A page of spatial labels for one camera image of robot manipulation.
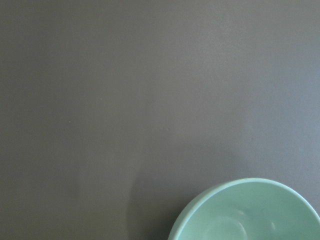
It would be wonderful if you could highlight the mint green bowl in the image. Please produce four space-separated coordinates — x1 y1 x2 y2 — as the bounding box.
168 178 320 240

